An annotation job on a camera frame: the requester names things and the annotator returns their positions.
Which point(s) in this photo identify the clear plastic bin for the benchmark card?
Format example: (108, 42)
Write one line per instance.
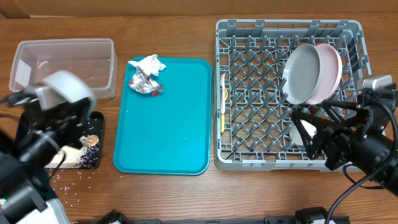
(93, 60)

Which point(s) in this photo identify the grey dishwasher rack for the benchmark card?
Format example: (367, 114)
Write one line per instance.
(252, 53)

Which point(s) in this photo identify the yellow plastic spoon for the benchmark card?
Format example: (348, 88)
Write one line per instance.
(222, 117)

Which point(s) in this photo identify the brown food scrap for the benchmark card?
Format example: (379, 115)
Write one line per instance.
(90, 141)

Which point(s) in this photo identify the white napkin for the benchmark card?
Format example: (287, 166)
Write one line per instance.
(150, 65)

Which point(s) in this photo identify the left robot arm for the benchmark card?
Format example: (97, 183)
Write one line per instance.
(25, 186)

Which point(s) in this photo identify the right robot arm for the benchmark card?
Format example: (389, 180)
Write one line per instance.
(378, 147)

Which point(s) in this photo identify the silver foil wrapper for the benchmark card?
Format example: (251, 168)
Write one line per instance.
(144, 84)

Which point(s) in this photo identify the grey round plate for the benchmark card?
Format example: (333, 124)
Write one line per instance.
(301, 74)

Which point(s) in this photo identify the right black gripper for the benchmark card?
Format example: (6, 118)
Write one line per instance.
(325, 132)

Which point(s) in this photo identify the teal serving tray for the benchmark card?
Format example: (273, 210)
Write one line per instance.
(169, 133)

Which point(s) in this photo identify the white rice pile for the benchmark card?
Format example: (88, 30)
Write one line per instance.
(84, 158)

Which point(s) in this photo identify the pink round plate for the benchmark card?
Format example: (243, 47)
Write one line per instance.
(330, 75)

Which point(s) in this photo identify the black plastic tray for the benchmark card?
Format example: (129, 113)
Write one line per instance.
(94, 126)

